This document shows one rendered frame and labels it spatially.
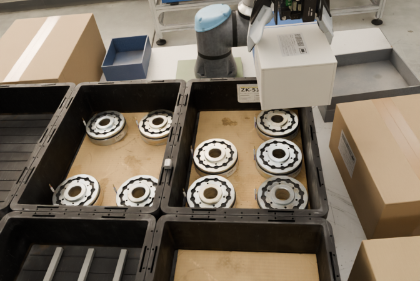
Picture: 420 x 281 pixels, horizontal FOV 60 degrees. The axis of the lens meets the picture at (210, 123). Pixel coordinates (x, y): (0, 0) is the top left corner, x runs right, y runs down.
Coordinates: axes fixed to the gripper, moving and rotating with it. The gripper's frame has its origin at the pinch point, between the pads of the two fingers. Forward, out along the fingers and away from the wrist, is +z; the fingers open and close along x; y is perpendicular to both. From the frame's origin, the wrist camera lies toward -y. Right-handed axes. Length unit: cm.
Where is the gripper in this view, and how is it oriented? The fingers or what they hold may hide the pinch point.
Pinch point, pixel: (288, 45)
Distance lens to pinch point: 70.3
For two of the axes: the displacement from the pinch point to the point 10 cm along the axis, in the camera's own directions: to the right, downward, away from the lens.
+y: 0.1, 7.0, -7.2
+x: 9.9, -0.8, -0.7
